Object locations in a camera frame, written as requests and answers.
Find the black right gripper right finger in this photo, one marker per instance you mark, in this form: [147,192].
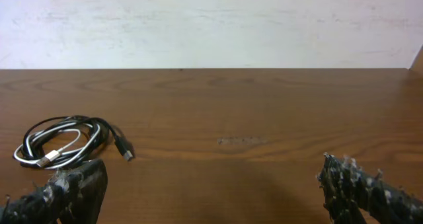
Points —
[348,191]

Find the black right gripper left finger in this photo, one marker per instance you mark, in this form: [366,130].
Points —
[70,196]

